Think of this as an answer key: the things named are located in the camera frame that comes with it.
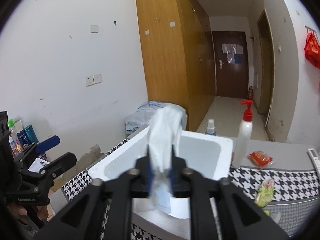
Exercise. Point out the person's left hand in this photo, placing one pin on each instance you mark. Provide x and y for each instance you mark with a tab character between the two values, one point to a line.
20	215

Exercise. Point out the red hanging banner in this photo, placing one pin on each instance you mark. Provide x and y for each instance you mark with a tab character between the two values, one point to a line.
311	49

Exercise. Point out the wooden wardrobe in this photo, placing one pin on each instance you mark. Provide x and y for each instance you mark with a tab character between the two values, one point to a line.
177	50

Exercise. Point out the bottles on side shelf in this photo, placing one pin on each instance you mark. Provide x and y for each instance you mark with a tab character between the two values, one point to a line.
20	137

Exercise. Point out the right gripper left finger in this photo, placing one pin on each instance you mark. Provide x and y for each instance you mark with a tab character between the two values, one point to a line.
103	209

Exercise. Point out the houndstooth table mat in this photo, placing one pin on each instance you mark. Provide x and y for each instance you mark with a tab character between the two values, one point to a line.
296	181

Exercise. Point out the white tissue paper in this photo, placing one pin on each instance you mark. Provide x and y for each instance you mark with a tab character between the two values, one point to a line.
164	135

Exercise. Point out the white lotion pump bottle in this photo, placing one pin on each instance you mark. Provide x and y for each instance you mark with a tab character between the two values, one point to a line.
244	135

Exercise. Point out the blue spray bottle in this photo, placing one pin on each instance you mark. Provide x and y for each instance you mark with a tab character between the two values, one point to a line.
210	128

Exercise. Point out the dark brown entrance door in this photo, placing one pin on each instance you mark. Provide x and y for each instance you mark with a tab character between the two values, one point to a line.
231	59

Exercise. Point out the brown side door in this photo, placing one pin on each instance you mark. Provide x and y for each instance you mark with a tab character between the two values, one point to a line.
267	66

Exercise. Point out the white styrofoam box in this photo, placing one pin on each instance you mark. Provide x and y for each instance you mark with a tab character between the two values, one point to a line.
196	168

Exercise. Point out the red fire extinguisher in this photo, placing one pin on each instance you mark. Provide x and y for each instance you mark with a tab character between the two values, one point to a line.
250	92

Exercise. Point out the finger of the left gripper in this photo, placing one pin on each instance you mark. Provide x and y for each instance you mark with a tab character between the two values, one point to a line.
57	168
48	144

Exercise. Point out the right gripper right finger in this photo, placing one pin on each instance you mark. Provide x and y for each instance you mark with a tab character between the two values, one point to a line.
218	208

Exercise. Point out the green plastic snack bag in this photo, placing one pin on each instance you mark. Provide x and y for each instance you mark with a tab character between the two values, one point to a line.
265	193

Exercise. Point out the wall socket and switch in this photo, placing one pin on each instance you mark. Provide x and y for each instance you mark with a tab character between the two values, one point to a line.
93	80

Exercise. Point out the light blue cloth bundle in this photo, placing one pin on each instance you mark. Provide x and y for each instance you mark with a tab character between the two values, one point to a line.
144	113

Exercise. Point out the white remote control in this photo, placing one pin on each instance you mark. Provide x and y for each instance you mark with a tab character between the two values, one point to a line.
314	156

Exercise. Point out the red snack packet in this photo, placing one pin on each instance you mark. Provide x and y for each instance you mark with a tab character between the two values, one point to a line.
260	159

